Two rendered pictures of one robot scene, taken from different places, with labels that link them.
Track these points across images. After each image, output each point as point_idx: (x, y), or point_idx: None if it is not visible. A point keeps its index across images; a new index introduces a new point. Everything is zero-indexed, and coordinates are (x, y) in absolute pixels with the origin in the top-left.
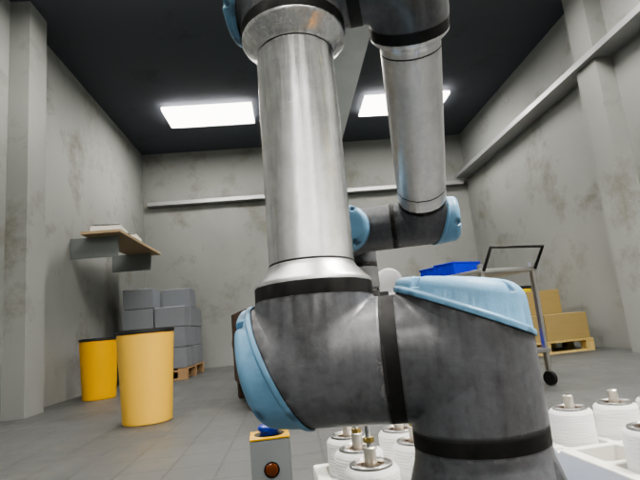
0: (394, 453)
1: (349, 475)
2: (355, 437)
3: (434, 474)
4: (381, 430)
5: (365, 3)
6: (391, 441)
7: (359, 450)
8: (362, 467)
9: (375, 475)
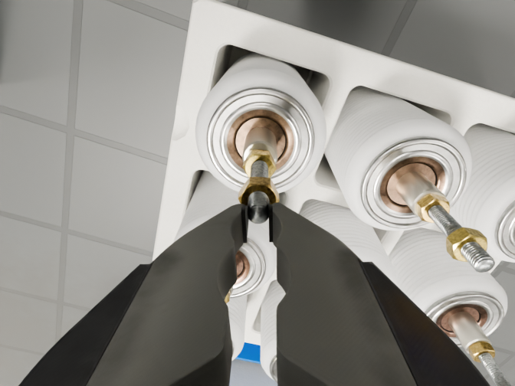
0: (357, 242)
1: (252, 70)
2: (414, 191)
3: None
4: (493, 293)
5: None
6: (434, 279)
7: (378, 173)
8: (243, 110)
9: (199, 118)
